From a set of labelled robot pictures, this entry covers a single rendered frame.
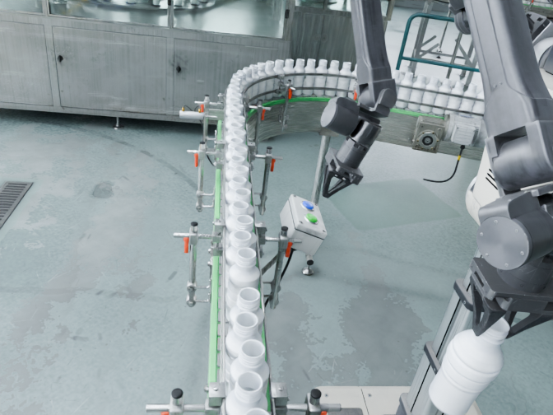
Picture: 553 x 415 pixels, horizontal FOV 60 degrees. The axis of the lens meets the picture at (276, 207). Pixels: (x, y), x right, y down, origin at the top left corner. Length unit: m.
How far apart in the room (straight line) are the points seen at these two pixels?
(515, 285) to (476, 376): 0.15
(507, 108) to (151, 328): 2.05
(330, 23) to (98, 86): 2.95
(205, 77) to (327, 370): 2.66
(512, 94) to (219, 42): 3.57
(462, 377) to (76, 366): 1.83
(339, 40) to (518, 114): 5.59
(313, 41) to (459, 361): 5.55
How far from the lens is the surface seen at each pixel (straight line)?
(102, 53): 4.20
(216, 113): 1.83
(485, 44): 0.63
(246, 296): 0.85
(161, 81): 4.18
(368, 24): 1.07
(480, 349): 0.71
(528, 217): 0.55
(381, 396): 1.95
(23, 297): 2.69
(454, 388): 0.75
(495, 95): 0.62
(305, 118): 2.44
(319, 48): 6.12
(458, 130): 2.34
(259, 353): 0.77
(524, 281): 0.63
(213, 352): 0.96
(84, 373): 2.28
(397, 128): 2.49
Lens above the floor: 1.71
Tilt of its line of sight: 30 degrees down
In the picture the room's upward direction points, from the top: 8 degrees clockwise
